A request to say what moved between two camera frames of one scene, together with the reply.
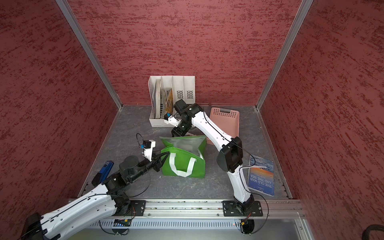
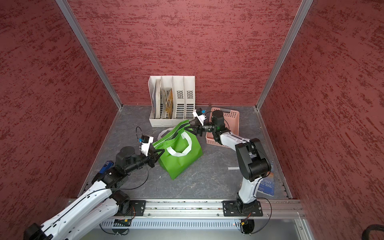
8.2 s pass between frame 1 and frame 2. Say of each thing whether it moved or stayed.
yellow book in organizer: stayed
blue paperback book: stayed
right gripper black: moved
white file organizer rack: stayed
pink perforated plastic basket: stayed
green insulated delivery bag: moved
